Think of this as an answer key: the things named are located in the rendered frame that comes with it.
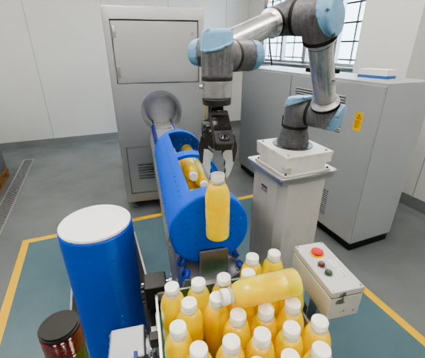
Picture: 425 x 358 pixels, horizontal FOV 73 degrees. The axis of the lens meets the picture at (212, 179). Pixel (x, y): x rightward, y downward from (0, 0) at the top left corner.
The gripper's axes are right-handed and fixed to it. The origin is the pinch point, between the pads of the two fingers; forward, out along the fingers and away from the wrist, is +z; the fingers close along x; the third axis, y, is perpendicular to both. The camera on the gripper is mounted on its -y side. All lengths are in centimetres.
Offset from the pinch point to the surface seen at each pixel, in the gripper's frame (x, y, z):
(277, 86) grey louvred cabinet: -101, 248, 5
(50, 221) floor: 150, 206, 134
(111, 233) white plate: 37, 24, 32
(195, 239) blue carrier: 5.9, 12.7, 29.2
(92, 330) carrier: 51, 21, 79
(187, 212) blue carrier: 8.2, 12.3, 18.1
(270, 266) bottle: -16.1, -3.6, 29.7
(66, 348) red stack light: 29.7, -36.6, 12.8
